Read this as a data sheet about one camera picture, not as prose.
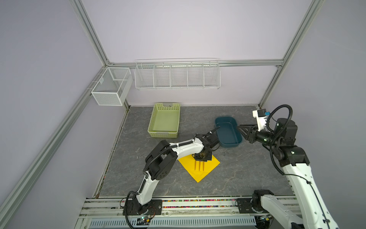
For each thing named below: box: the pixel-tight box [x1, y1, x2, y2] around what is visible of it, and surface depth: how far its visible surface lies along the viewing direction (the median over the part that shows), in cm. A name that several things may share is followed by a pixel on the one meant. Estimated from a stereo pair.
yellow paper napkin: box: [178, 154, 221, 183], surface depth 88 cm
